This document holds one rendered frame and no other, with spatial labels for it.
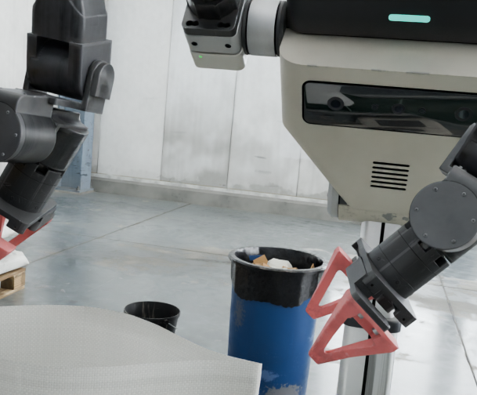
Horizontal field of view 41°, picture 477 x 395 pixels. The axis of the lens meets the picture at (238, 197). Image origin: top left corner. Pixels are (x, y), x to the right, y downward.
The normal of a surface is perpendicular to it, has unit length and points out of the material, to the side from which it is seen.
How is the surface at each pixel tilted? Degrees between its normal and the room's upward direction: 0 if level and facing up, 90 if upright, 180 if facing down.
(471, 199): 79
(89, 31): 98
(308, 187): 90
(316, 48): 40
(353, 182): 130
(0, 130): 87
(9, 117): 87
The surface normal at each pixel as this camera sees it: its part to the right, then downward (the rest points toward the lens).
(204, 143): -0.23, 0.11
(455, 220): -0.39, -0.11
